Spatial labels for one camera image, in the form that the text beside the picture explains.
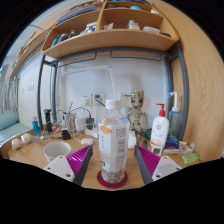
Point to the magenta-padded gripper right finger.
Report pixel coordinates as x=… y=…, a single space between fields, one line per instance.
x=148 y=161

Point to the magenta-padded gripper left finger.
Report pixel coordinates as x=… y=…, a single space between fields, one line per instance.
x=78 y=161

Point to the clear plastic water bottle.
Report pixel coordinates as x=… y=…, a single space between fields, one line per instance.
x=113 y=140

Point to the white cup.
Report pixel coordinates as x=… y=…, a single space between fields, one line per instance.
x=56 y=150

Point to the white tissue pack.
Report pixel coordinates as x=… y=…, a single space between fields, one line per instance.
x=132 y=140

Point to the small dark blue bottle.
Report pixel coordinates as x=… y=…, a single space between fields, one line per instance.
x=171 y=144

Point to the small black charger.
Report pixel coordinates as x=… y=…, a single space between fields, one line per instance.
x=66 y=134

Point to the flat round red coaster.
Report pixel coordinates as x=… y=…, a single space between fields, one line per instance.
x=101 y=182

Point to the white red pump bottle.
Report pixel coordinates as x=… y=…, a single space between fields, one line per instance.
x=159 y=131

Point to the white power strip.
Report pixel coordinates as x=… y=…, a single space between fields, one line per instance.
x=81 y=123

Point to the green packet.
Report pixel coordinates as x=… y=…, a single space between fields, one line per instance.
x=190 y=158

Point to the tree creature figurine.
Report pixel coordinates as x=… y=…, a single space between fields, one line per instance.
x=137 y=113

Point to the blue spray bottle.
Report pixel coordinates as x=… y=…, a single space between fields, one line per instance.
x=174 y=118

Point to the black electric shaver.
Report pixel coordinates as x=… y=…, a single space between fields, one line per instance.
x=48 y=120

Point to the small blue white-capped bottle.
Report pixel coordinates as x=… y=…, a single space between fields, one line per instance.
x=35 y=126

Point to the small white round object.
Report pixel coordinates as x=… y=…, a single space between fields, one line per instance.
x=26 y=138
x=16 y=143

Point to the bed with teal sheet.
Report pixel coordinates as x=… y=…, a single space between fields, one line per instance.
x=10 y=126

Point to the wooden wardrobe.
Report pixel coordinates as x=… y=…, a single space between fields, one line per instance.
x=206 y=100

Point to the wooden bunk bed board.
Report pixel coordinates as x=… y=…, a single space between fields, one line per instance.
x=26 y=53

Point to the wooden shelf unit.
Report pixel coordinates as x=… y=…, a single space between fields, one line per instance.
x=110 y=40

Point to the white wall socket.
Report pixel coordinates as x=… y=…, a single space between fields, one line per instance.
x=125 y=99
x=100 y=98
x=86 y=100

